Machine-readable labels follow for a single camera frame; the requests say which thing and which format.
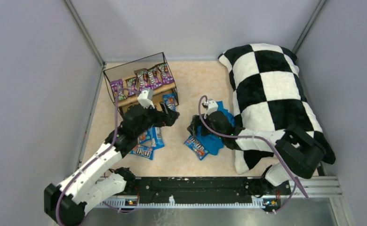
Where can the black white checkered pillow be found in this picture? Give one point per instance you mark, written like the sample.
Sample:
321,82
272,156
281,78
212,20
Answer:
267,92

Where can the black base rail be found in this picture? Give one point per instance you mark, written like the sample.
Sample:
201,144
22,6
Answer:
203,190

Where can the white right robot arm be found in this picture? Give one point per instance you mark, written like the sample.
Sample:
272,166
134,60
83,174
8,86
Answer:
298,153

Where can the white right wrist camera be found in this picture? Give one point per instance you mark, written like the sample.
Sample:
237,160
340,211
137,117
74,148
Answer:
211,106

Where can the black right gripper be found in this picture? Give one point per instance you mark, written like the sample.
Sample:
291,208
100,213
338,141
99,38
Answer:
199,125

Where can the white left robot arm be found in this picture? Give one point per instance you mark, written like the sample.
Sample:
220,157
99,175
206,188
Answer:
68,202

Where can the blue candy bag back side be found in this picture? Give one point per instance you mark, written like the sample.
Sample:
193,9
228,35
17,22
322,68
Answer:
156,138

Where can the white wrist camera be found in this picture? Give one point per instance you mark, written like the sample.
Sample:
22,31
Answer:
145,98
211,106

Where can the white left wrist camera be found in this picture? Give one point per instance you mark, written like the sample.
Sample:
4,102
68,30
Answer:
145,98

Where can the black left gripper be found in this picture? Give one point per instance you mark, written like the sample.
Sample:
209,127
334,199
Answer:
164,117

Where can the purple candy bag bottom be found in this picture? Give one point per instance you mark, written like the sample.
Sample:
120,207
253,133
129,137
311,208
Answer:
131,85

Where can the wood and wire shelf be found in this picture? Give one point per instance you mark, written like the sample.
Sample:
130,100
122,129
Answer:
126,70

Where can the blue cloth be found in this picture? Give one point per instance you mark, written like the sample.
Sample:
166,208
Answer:
212,143

